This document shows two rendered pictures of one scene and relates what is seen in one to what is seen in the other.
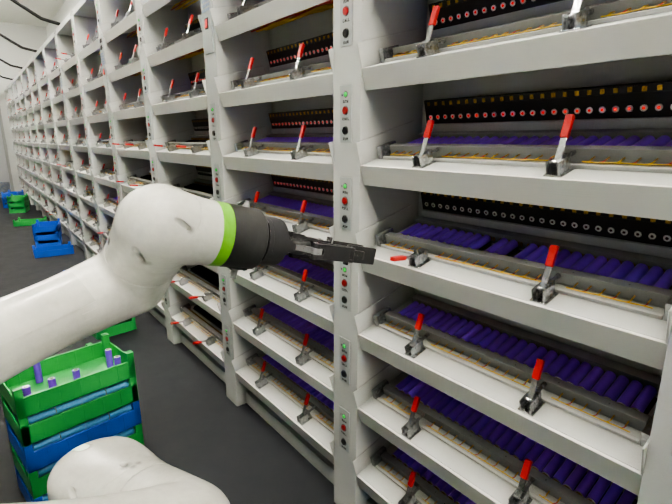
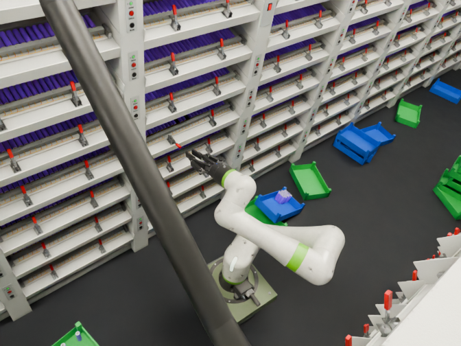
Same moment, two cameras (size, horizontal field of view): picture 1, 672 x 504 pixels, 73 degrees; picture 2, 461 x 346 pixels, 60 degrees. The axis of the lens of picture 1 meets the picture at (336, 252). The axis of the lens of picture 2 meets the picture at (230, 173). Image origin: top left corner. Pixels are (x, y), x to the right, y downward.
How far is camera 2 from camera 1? 1.91 m
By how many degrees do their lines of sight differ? 87
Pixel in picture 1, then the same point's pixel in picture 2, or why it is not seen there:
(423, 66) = (178, 78)
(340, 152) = not seen: hidden behind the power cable
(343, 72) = (132, 91)
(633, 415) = (223, 133)
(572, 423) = (217, 145)
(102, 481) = (250, 247)
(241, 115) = not seen: outside the picture
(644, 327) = (233, 115)
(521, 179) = (212, 99)
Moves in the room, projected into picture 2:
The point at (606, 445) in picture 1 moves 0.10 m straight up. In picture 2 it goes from (226, 143) to (228, 130)
